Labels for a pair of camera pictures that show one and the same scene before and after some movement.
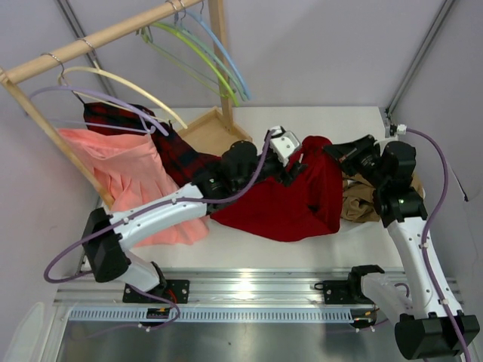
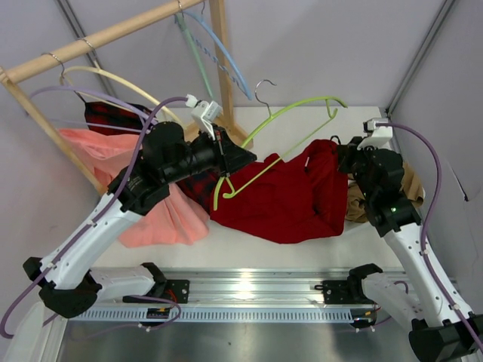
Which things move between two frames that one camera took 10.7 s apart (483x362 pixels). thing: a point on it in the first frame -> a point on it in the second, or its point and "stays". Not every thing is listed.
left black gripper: x=283 y=172 -> x=220 y=151
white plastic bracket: x=401 y=129 -> x=378 y=136
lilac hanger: x=149 y=126 stays
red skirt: x=305 y=205 stays
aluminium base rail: x=216 y=287 stays
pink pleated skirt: x=131 y=168 stays
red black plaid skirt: x=183 y=163 stays
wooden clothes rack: x=209 y=134 stays
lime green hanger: x=146 y=33 -> x=233 y=193
